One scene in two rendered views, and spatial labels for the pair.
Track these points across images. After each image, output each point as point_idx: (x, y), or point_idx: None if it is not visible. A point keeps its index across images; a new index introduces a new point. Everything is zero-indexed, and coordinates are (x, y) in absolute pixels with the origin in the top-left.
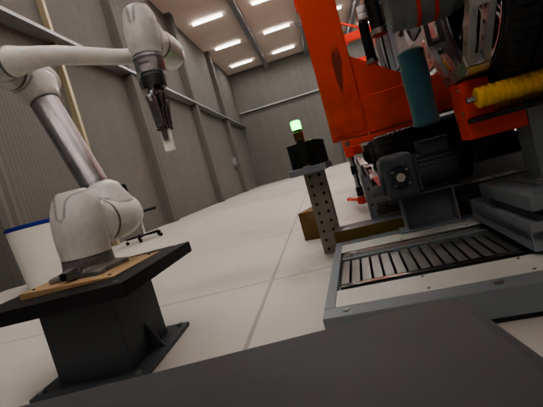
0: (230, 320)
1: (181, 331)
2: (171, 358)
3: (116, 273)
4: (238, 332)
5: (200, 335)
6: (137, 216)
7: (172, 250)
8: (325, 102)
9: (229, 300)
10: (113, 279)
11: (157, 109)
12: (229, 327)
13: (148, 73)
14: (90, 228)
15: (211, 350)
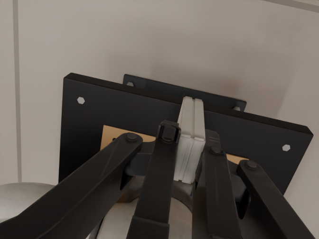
0: (148, 16)
1: (150, 80)
2: (209, 82)
3: (233, 159)
4: (198, 4)
5: (171, 54)
6: (43, 189)
7: (138, 97)
8: None
9: (68, 21)
10: (260, 155)
11: None
12: (172, 17)
13: None
14: (185, 236)
15: (225, 37)
